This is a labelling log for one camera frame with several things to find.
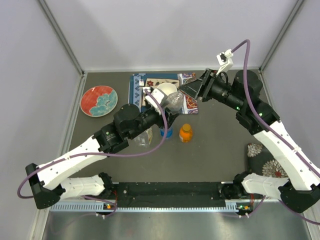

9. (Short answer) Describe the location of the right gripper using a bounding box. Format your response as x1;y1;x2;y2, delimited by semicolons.
178;68;244;112

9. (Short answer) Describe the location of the clear plastic bottle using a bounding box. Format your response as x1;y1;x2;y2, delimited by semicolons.
166;90;185;114

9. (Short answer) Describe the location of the clear bottle white cap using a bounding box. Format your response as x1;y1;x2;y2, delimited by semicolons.
133;127;153;148

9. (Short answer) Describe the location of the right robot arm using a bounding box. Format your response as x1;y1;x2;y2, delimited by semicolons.
179;68;320;213

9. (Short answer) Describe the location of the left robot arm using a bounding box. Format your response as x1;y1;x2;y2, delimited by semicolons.
25;104;179;210

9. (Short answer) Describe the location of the blue label water bottle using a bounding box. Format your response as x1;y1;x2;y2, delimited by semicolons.
159;126;174;140

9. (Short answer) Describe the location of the orange juice bottle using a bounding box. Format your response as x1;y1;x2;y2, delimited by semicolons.
179;123;193;143

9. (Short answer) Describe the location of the white ceramic bowl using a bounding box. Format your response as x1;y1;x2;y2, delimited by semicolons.
157;82;178;96

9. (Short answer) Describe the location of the square floral beige plate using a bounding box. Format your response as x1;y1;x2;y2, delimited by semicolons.
138;78;181;107

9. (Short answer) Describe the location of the blue patterned placemat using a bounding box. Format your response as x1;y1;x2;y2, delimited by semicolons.
128;72;196;112

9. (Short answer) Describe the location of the red and teal plate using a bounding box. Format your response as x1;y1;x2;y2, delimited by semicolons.
80;85;118;118

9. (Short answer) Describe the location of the black floral square plate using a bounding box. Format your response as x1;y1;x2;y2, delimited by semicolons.
247;143;288;178

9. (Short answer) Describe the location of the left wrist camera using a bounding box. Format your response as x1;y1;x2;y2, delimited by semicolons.
143;87;168;115

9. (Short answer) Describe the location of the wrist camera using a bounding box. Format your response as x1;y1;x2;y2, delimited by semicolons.
143;87;168;115
216;49;234;75

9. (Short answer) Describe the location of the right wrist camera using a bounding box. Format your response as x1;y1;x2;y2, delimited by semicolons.
216;49;234;75

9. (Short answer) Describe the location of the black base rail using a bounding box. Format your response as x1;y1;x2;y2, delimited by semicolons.
84;181;253;209

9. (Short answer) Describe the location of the grey slotted cable duct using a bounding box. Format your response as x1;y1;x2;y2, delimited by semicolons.
50;201;251;213

